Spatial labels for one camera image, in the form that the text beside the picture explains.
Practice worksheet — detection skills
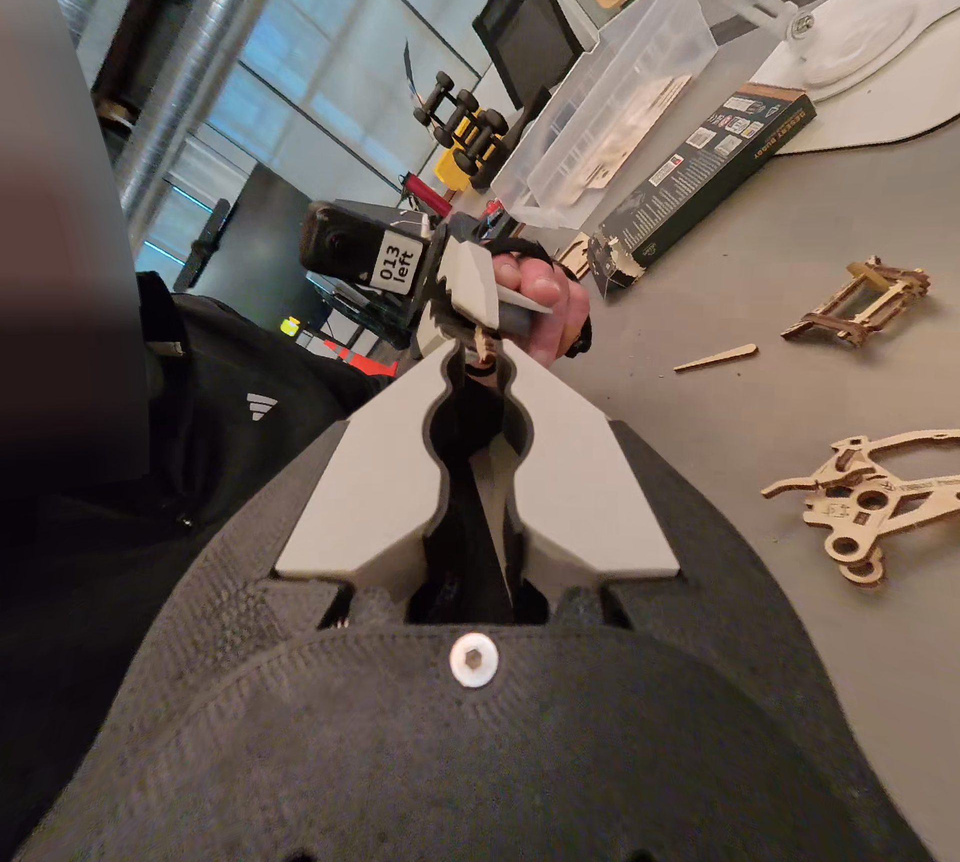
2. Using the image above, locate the black stand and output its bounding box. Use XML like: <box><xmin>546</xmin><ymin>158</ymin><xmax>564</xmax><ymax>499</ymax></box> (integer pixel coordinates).
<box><xmin>176</xmin><ymin>198</ymin><xmax>231</xmax><ymax>293</ymax></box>

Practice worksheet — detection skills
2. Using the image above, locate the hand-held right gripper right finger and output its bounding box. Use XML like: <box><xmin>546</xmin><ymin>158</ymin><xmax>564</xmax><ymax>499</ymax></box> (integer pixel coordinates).
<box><xmin>480</xmin><ymin>340</ymin><xmax>681</xmax><ymax>589</ymax></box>

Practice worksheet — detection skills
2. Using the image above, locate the red cylinder tool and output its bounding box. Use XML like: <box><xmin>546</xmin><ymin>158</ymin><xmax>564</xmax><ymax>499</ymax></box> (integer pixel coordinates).
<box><xmin>405</xmin><ymin>173</ymin><xmax>455</xmax><ymax>214</ymax></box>

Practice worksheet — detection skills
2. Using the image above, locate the wooden frame assembly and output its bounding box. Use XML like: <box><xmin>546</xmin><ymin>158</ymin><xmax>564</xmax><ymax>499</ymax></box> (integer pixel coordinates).
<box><xmin>781</xmin><ymin>256</ymin><xmax>933</xmax><ymax>349</ymax></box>

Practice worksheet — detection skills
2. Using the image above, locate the black monitor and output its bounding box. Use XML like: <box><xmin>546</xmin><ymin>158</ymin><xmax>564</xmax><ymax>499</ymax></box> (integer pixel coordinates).
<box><xmin>472</xmin><ymin>0</ymin><xmax>586</xmax><ymax>113</ymax></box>

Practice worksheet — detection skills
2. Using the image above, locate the person's left hand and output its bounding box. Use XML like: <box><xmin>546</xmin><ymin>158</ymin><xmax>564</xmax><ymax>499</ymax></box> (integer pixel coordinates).
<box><xmin>491</xmin><ymin>253</ymin><xmax>594</xmax><ymax>368</ymax></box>

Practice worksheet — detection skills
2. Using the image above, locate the clear plastic container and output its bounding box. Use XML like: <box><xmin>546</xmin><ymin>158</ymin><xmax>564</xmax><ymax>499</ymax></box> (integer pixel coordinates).
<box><xmin>491</xmin><ymin>0</ymin><xmax>720</xmax><ymax>230</ymax></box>

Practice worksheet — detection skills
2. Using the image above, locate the wooden parts sheet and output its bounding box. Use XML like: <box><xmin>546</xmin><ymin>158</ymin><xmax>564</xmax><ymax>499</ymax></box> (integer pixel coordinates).
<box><xmin>558</xmin><ymin>74</ymin><xmax>691</xmax><ymax>203</ymax></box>

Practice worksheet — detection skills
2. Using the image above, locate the wooden model assembly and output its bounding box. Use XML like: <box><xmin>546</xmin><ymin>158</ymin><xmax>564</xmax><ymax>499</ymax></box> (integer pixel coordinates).
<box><xmin>761</xmin><ymin>429</ymin><xmax>960</xmax><ymax>589</ymax></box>

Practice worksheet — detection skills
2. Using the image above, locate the person's black jacket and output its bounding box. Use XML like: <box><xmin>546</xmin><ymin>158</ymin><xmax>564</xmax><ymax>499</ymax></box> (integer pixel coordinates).
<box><xmin>0</xmin><ymin>269</ymin><xmax>399</xmax><ymax>855</ymax></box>

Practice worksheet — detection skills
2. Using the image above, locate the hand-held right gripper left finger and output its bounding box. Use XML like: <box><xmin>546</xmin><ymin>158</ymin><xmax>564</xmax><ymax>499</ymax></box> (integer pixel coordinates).
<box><xmin>273</xmin><ymin>340</ymin><xmax>462</xmax><ymax>585</ymax></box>

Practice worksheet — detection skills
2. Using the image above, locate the black model kit box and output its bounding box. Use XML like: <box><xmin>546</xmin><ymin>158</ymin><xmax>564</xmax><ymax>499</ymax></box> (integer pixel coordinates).
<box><xmin>587</xmin><ymin>82</ymin><xmax>817</xmax><ymax>299</ymax></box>

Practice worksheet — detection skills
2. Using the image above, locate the thin wooden stick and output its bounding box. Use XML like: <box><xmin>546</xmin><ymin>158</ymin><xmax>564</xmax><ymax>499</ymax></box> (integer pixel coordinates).
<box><xmin>672</xmin><ymin>344</ymin><xmax>759</xmax><ymax>374</ymax></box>

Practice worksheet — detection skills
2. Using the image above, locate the small wooden sub-assembly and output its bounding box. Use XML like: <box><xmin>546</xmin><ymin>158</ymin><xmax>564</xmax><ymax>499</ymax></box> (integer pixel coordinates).
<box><xmin>556</xmin><ymin>232</ymin><xmax>594</xmax><ymax>281</ymax></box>

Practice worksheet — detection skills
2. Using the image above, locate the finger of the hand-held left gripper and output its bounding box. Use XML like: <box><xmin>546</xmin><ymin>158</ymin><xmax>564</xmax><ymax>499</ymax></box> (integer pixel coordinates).
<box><xmin>412</xmin><ymin>303</ymin><xmax>460</xmax><ymax>362</ymax></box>
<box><xmin>435</xmin><ymin>241</ymin><xmax>502</xmax><ymax>326</ymax></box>

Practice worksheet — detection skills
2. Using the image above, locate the yellow rack with black dumbbells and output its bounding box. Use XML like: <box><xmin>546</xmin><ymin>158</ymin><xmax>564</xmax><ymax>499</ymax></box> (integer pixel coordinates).
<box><xmin>412</xmin><ymin>73</ymin><xmax>511</xmax><ymax>191</ymax></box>

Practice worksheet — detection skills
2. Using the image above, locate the orange striped object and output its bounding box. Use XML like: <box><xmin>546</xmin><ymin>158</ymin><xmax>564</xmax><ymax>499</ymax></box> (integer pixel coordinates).
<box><xmin>322</xmin><ymin>340</ymin><xmax>399</xmax><ymax>379</ymax></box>

